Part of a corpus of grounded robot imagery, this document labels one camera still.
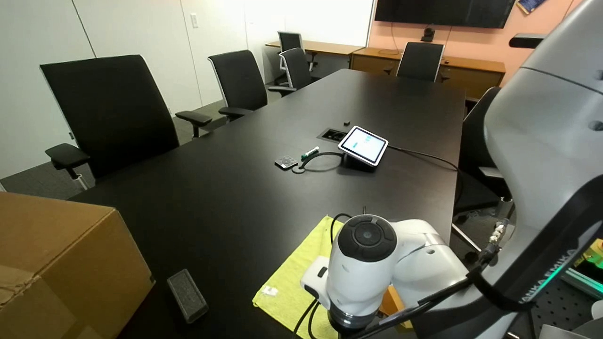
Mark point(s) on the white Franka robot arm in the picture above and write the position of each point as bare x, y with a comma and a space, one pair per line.
552, 125

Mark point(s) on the small black phone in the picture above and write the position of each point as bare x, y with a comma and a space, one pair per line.
284, 165

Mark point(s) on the green-tipped marker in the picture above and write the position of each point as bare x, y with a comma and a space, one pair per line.
309, 152

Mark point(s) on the tablet touch panel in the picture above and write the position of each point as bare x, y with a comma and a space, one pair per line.
361, 146

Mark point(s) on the black white-framed office chair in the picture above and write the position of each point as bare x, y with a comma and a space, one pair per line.
297, 67

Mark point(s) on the wooden side desk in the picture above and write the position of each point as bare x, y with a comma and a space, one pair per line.
313, 48

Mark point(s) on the small distant black chair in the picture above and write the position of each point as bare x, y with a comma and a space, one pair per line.
288, 40

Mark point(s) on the black chair by credenza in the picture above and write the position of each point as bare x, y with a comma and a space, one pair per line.
418, 61

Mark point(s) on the black rectangular block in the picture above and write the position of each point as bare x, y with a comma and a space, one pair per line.
186, 295

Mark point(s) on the webcam under television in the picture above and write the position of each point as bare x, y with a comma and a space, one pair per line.
427, 33

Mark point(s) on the large black office chair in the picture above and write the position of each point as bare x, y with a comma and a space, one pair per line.
113, 114

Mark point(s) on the wooden credenza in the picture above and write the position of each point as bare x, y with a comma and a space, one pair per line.
476, 72

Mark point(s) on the large brown cardboard box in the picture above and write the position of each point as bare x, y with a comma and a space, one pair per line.
62, 265

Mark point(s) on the black perforated breadboard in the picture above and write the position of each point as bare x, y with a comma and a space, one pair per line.
565, 317

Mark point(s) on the yellow green box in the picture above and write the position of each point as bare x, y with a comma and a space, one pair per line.
593, 255

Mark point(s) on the teal bar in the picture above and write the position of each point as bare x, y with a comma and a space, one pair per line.
584, 283

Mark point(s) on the white tape roll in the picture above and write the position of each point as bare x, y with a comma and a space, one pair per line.
597, 310

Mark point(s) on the white wall switch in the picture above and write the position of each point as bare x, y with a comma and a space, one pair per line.
194, 20

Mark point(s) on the black wall television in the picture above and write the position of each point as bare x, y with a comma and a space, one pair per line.
439, 12

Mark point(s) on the blue wall sign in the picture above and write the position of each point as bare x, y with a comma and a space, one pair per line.
529, 5

